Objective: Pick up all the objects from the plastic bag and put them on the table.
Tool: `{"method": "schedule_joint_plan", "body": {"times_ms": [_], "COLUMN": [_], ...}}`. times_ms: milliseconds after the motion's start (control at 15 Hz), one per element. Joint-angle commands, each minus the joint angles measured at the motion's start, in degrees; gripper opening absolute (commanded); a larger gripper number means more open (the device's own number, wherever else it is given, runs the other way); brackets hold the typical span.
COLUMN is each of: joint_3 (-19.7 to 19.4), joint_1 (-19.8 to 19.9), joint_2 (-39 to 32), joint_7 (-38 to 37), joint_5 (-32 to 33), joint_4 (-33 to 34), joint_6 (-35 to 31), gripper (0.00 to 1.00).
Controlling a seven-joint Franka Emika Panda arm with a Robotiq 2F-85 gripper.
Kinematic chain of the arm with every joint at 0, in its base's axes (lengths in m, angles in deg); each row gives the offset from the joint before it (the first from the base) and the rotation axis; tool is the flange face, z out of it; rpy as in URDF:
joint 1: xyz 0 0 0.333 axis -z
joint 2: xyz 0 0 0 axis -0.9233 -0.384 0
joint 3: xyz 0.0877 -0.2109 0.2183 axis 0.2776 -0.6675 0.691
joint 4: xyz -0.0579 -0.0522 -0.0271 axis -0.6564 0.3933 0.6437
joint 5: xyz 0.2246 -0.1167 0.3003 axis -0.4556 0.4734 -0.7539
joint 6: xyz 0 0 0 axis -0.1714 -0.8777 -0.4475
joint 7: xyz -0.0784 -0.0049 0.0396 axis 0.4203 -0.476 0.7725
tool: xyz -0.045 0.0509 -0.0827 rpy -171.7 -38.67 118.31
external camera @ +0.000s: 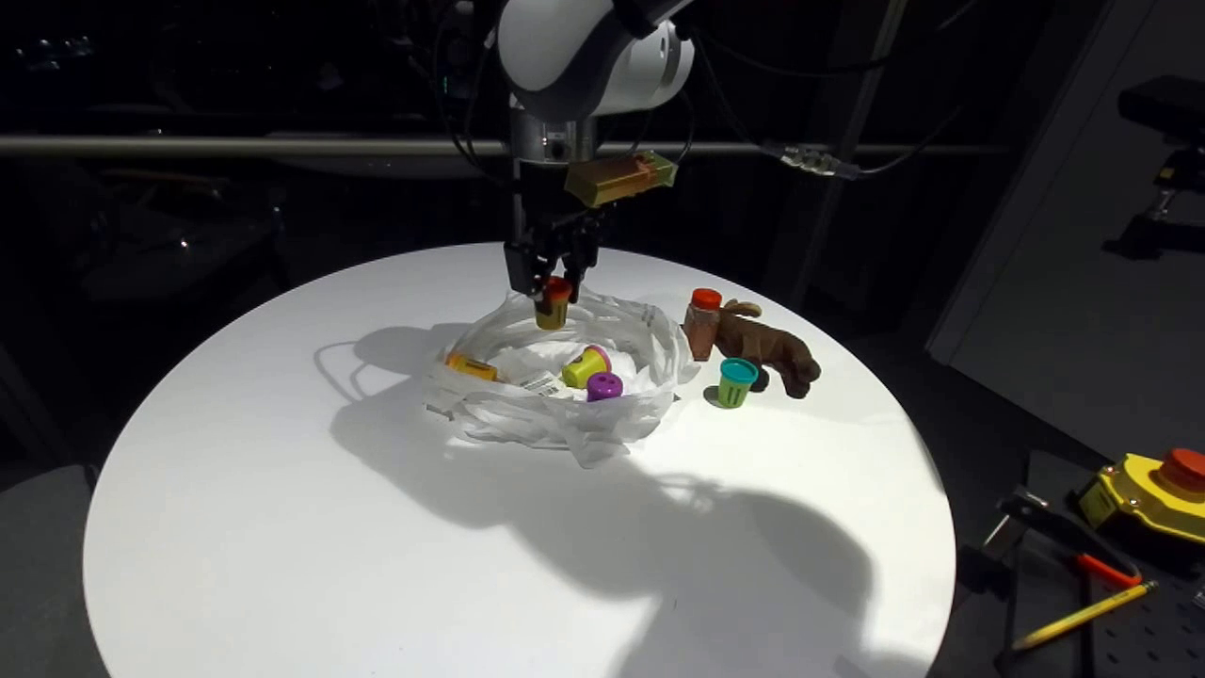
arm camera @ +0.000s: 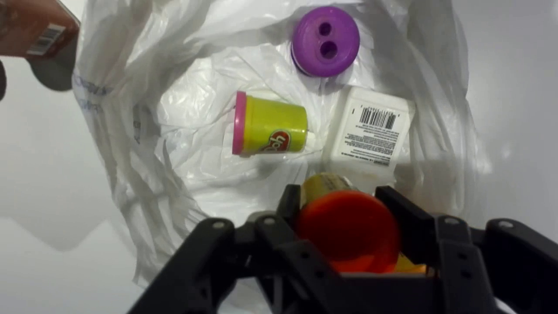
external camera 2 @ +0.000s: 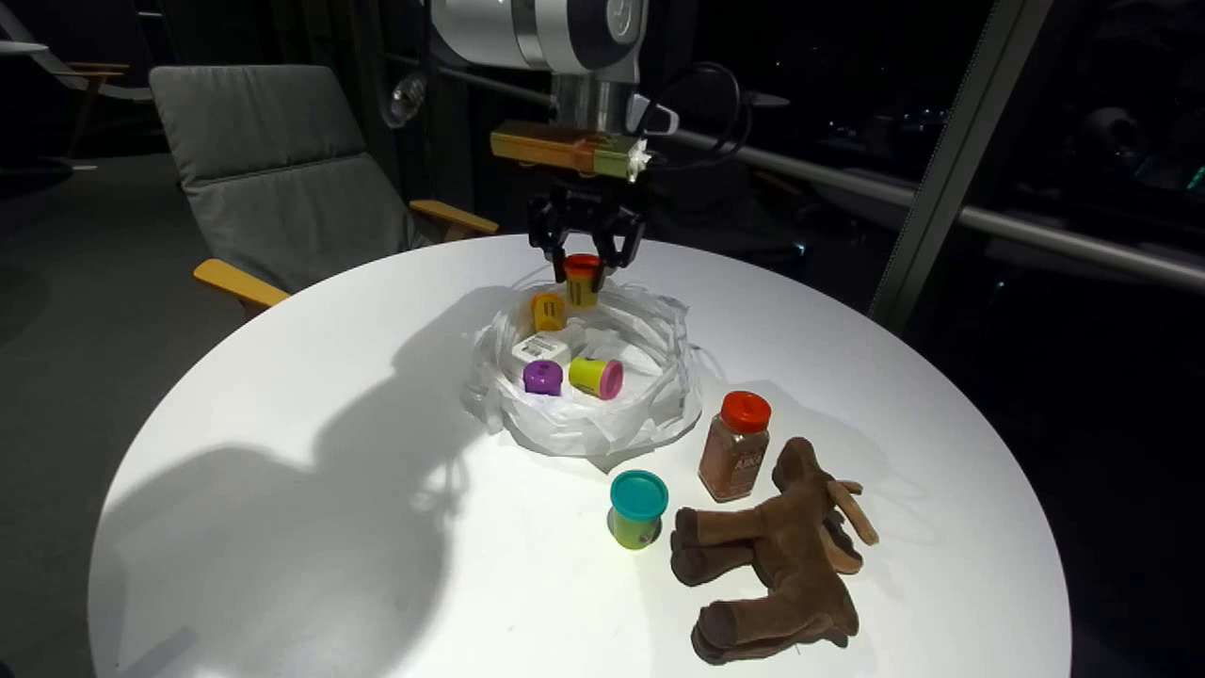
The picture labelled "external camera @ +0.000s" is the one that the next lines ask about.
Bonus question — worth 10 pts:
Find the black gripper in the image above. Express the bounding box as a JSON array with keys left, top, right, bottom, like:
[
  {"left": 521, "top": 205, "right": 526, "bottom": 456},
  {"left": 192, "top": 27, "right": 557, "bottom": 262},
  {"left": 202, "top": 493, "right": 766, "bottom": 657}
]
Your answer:
[{"left": 502, "top": 160, "right": 606, "bottom": 306}]

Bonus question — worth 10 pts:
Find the orange-lid yellow play dough tub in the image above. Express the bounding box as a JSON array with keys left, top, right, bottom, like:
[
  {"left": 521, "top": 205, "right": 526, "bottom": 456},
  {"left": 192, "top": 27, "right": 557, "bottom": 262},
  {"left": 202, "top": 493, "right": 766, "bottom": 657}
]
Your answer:
[{"left": 531, "top": 276, "right": 579, "bottom": 335}]

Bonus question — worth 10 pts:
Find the red-lid brown jar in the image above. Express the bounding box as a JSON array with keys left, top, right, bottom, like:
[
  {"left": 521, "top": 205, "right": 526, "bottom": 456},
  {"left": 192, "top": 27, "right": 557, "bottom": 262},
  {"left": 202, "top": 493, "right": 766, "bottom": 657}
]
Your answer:
[{"left": 681, "top": 283, "right": 732, "bottom": 365}]

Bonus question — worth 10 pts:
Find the teal-lid play dough tub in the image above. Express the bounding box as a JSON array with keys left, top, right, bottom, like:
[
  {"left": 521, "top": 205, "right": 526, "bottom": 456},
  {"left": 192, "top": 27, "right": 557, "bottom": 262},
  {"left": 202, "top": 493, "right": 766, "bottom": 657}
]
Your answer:
[{"left": 702, "top": 353, "right": 773, "bottom": 415}]

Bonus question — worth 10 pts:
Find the brown plush dog toy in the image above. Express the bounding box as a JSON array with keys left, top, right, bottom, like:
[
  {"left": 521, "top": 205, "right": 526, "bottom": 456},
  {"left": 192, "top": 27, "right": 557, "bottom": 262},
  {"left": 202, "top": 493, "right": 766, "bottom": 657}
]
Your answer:
[{"left": 704, "top": 298, "right": 827, "bottom": 405}]

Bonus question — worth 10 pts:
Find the white plastic bag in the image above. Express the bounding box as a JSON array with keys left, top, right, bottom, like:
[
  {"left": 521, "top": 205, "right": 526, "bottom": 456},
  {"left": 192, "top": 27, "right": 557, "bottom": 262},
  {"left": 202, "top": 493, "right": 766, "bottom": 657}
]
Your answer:
[{"left": 419, "top": 287, "right": 702, "bottom": 471}]

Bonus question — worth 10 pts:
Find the yellow toy bottle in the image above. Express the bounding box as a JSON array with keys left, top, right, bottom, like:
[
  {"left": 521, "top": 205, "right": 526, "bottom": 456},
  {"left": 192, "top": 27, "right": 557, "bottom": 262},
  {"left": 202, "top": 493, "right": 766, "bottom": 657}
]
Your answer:
[{"left": 437, "top": 347, "right": 503, "bottom": 390}]

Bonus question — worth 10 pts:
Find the horizontal metal railing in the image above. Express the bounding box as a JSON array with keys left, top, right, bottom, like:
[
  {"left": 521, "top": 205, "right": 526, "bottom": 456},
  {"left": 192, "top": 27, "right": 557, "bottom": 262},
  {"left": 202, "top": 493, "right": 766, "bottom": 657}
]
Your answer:
[{"left": 0, "top": 132, "right": 1010, "bottom": 164}]

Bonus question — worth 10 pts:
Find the black hand tool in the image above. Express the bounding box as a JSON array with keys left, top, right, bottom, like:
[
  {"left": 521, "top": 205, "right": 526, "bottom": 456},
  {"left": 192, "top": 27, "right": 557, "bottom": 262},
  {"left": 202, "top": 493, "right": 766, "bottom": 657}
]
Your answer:
[{"left": 980, "top": 483, "right": 1074, "bottom": 559}]

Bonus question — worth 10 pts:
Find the black equipment stand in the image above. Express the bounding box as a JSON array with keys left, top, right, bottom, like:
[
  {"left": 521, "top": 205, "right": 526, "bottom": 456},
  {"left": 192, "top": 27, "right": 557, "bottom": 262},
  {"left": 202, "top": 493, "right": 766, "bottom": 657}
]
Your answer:
[{"left": 1098, "top": 71, "right": 1205, "bottom": 264}]

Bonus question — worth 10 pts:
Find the yellow pencil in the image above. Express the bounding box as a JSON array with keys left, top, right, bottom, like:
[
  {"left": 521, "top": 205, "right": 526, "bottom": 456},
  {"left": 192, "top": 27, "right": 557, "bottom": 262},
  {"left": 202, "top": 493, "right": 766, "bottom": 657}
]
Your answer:
[{"left": 1005, "top": 577, "right": 1158, "bottom": 660}]

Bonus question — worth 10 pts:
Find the yellow emergency stop button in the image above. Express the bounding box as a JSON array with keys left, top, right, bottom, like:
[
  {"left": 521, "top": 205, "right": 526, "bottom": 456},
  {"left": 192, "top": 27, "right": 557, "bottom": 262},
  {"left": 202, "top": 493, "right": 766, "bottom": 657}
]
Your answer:
[{"left": 1074, "top": 446, "right": 1205, "bottom": 546}]

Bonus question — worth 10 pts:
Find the yellow tool on right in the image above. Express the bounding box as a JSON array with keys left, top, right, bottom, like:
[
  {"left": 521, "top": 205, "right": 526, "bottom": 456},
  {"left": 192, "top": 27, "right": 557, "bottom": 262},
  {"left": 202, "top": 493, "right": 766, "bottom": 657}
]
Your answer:
[{"left": 987, "top": 446, "right": 1205, "bottom": 678}]

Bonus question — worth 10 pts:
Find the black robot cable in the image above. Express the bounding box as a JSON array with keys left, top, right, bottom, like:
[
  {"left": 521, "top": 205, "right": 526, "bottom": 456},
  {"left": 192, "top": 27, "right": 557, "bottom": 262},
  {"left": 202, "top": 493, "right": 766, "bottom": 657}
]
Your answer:
[{"left": 440, "top": 0, "right": 521, "bottom": 173}]

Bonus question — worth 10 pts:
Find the grey cable with connector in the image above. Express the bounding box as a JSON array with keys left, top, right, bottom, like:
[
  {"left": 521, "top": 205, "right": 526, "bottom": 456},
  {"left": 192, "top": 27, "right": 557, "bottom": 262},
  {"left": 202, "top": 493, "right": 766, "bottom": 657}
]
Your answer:
[{"left": 693, "top": 23, "right": 912, "bottom": 181}]

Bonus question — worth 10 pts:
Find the red-handled tool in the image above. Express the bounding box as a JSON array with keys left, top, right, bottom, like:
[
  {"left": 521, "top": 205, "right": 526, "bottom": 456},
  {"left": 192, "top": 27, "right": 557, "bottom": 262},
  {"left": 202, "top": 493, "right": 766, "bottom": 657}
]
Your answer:
[{"left": 1022, "top": 493, "right": 1150, "bottom": 596}]

